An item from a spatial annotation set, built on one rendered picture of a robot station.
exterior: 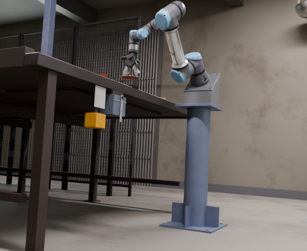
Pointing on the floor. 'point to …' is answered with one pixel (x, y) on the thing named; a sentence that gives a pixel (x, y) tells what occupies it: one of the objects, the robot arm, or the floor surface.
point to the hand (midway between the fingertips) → (129, 76)
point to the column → (196, 175)
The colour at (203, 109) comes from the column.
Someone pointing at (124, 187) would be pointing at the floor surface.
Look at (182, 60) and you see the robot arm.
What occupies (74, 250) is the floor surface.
